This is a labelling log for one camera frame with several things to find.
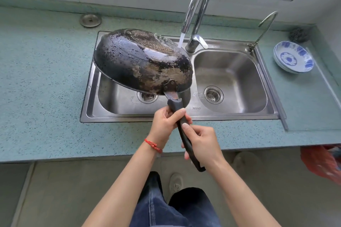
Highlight person's right hand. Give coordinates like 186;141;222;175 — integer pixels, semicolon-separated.
181;123;227;173

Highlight person's left hand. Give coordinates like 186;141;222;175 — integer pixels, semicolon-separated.
146;106;193;153

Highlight black frying pan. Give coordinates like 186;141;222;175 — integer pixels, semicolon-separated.
92;28;206;173

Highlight person's right forearm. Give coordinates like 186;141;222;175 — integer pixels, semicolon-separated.
205;158;282;227

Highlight person's left forearm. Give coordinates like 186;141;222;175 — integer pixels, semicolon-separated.
82;139;163;227

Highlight metal sink drain strainer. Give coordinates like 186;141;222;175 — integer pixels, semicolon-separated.
136;91;159;104
204;85;224;105

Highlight person's left shoe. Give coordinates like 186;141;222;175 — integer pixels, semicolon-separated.
169;173;185;196

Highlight stainless steel double sink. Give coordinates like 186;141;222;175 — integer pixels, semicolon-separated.
80;31;287;124

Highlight person's blue jeans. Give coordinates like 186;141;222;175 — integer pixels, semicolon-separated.
129;171;222;227

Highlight blue white porcelain bowl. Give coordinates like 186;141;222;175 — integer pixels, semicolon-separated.
274;41;315;73
273;53;301;74

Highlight tall chrome kitchen faucet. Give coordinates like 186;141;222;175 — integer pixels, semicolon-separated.
181;0;216;54

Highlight thin chrome filter faucet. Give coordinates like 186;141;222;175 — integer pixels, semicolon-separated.
246;11;279;53

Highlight round metal counter cap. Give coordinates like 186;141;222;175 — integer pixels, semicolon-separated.
79;12;102;28

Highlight red plastic bag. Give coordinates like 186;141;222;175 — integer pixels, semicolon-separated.
300;145;341;185

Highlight steel wool scrubber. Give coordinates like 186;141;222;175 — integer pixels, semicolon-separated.
289;26;311;44

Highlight red string bracelet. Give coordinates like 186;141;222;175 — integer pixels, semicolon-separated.
144;139;163;154

